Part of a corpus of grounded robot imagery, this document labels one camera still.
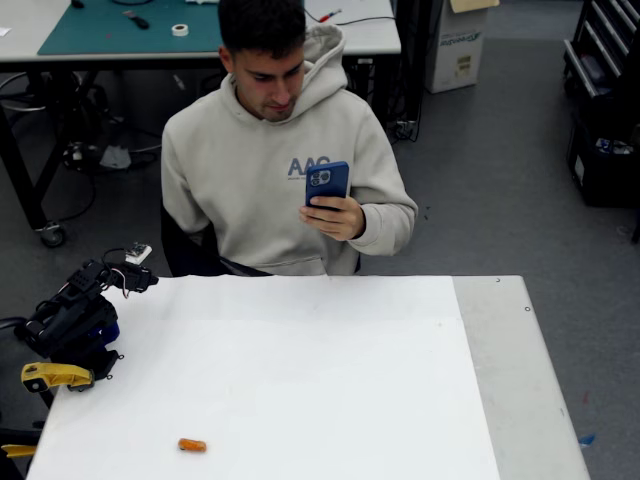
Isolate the blue smartphone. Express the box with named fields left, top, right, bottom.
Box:
left=304, top=160, right=350, bottom=211

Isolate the left forearm in beige sleeve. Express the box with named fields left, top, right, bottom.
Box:
left=344, top=198, right=419, bottom=259

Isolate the person's left hand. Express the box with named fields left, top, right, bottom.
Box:
left=298, top=196, right=367, bottom=243

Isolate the grey caster wheel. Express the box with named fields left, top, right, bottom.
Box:
left=38, top=222, right=68, bottom=249

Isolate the man in beige hoodie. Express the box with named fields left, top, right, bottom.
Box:
left=159, top=0, right=419, bottom=279

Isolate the yellow black clamp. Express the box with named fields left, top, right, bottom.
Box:
left=0, top=427, right=44, bottom=480
left=20, top=362, right=96, bottom=394

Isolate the white crumpled cloth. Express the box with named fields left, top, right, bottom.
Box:
left=98, top=144, right=132, bottom=170

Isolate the black chair base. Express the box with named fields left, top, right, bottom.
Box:
left=0, top=315, right=27, bottom=346

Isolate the large white paper sheet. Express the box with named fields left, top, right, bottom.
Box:
left=24, top=274, right=501, bottom=480

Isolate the green cutting mat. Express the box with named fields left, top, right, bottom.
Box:
left=37, top=0, right=306, bottom=56

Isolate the white workbench with black legs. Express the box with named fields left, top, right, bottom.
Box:
left=0, top=0, right=404, bottom=249

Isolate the white cardboard box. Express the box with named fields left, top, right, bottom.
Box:
left=424, top=0, right=489, bottom=95

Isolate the manila folder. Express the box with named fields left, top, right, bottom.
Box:
left=448, top=0, right=501, bottom=14

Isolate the black storage bin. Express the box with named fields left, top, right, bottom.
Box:
left=567, top=99, right=640, bottom=209

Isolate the black tool cabinet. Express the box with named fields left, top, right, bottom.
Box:
left=562, top=0, right=640, bottom=101

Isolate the white red servo wire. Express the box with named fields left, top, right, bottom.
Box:
left=111, top=269, right=133, bottom=300

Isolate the small camera module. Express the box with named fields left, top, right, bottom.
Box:
left=124, top=242, right=153, bottom=265

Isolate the black camera cable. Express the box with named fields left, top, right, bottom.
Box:
left=101, top=247, right=132, bottom=269

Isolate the long black cable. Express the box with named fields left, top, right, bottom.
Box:
left=303, top=7, right=397, bottom=26

